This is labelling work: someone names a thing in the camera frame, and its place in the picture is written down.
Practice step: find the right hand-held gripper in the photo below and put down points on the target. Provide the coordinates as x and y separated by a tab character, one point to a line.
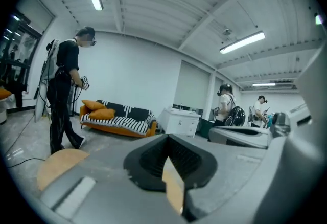
311	95

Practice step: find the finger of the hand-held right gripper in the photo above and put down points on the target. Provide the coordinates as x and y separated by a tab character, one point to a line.
240	139

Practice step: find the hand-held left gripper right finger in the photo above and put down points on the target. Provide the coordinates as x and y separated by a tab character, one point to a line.
230	182

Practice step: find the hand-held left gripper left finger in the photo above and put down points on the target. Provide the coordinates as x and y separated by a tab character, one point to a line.
107	166

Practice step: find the wooden oval table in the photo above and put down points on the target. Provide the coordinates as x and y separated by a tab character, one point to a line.
58	164

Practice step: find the dark green bin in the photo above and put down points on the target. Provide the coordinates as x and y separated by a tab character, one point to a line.
204	128

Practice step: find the orange sofa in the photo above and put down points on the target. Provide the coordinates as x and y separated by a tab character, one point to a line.
122	132

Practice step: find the black white striped blanket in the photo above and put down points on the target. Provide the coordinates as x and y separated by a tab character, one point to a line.
127	120

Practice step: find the orange pillow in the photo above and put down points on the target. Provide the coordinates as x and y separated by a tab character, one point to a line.
93	104
102	113

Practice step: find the white cabinet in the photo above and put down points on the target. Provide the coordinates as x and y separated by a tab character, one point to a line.
178	123

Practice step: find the white roller blind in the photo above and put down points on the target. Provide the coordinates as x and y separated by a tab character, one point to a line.
191	85

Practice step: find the orange chair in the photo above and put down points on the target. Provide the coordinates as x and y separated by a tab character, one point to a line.
3	93

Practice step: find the black framed glass door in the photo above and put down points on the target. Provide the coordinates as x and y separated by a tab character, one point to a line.
18	51

